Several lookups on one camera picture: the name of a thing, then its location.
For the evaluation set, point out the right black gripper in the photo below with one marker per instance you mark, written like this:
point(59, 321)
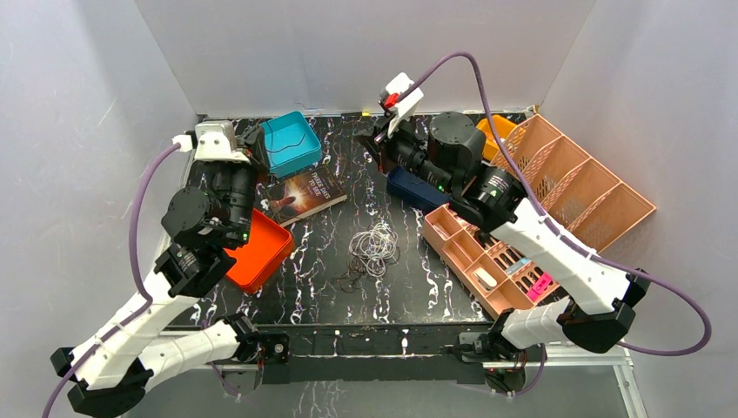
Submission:
point(378, 138)

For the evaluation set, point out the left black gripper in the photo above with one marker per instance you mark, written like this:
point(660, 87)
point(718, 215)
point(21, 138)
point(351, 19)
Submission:
point(251, 151)

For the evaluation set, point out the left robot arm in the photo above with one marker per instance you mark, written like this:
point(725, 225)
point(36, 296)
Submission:
point(112, 371)

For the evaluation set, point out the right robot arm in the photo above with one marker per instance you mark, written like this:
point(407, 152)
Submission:
point(599, 309)

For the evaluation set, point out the teal plastic bin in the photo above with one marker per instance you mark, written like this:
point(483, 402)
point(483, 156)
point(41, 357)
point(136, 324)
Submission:
point(291, 143)

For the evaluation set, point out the dark blue plastic bin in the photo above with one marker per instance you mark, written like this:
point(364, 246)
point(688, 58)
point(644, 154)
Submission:
point(414, 191)

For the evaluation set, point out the paperback book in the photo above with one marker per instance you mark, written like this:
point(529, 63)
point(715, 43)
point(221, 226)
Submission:
point(303, 195)

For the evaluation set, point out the orange plastic bin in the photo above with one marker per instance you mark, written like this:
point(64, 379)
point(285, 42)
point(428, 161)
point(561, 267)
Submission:
point(268, 246)

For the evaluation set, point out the pink eraser block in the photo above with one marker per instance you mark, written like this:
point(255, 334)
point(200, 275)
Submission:
point(539, 288)

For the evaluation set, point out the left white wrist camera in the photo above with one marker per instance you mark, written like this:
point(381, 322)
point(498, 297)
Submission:
point(212, 141)

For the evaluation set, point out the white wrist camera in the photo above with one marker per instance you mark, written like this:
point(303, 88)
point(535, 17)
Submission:
point(399, 100)
point(212, 141)

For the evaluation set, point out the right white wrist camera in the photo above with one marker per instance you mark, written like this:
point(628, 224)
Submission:
point(399, 100)

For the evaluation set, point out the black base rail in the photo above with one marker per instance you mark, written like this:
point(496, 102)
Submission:
point(459, 352)

